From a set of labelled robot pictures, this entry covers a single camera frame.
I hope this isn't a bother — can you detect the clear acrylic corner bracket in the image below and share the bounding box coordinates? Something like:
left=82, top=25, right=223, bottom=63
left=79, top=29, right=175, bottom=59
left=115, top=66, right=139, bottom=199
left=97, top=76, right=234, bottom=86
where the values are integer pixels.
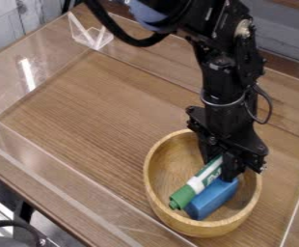
left=67, top=13, right=114, bottom=50

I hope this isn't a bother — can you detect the green white marker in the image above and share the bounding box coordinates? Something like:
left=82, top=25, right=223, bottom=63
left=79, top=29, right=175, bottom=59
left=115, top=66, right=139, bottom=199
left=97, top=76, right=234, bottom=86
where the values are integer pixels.
left=169, top=155, right=223, bottom=210

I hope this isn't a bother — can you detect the black cable lower left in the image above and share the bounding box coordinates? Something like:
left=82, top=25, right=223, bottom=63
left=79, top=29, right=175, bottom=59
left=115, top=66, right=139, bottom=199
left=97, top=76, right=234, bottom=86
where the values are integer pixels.
left=0, top=218, right=42, bottom=247

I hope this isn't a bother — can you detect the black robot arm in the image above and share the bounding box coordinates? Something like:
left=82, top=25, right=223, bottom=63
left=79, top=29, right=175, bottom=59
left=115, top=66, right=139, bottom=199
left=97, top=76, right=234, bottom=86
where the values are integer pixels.
left=85, top=0, right=269, bottom=181

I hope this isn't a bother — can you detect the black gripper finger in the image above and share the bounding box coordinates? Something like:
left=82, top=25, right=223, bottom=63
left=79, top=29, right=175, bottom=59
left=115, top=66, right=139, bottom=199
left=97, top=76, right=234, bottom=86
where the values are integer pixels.
left=222, top=151, right=246, bottom=182
left=199, top=137, right=223, bottom=164

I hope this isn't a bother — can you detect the blue rectangular block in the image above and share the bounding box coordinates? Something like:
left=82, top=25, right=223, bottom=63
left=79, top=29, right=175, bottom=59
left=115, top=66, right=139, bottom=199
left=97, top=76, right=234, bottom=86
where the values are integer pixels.
left=185, top=178, right=239, bottom=221

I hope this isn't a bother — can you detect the clear acrylic tray wall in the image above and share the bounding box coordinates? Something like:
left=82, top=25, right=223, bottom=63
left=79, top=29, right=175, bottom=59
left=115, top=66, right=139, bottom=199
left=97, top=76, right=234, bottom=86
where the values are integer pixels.
left=0, top=123, right=197, bottom=247

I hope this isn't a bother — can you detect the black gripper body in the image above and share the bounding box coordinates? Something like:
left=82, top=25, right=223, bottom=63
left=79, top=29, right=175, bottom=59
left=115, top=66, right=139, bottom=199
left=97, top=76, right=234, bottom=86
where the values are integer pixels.
left=186, top=95, right=269, bottom=174

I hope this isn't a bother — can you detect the brown wooden bowl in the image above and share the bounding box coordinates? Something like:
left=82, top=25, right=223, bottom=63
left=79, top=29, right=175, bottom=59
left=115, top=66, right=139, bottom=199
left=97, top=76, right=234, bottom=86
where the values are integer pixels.
left=143, top=129, right=262, bottom=238

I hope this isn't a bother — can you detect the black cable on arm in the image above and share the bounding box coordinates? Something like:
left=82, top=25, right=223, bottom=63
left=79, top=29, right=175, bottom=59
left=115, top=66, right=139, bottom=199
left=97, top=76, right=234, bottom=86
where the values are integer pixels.
left=244, top=84, right=274, bottom=125

